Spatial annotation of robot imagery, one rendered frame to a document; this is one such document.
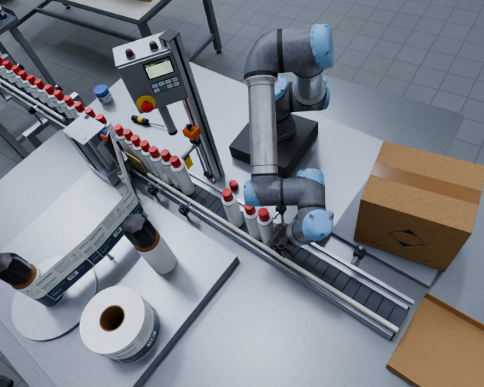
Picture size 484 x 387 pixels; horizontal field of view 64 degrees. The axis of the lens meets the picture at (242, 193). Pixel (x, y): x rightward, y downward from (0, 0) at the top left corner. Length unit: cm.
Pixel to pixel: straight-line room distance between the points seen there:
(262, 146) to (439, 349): 80
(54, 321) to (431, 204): 126
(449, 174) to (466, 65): 225
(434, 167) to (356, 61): 221
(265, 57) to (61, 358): 113
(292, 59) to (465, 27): 287
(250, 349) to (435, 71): 263
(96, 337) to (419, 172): 107
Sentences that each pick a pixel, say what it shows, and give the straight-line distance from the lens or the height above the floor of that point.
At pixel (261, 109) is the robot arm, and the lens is 108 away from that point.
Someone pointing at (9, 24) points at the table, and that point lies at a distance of 316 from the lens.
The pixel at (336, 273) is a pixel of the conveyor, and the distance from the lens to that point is 134.
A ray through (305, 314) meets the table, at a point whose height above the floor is 83.
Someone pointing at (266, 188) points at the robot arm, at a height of 126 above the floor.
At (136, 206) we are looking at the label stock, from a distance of 149.
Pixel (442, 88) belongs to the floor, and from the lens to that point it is 327.
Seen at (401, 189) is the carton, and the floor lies 112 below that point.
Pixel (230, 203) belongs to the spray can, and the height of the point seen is 104.
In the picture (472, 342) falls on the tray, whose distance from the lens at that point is 141.
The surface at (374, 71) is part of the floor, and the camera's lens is 334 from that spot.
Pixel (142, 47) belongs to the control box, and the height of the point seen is 148.
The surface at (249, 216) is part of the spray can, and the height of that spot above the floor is 105.
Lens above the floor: 212
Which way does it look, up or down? 55 degrees down
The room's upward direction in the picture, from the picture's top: 15 degrees counter-clockwise
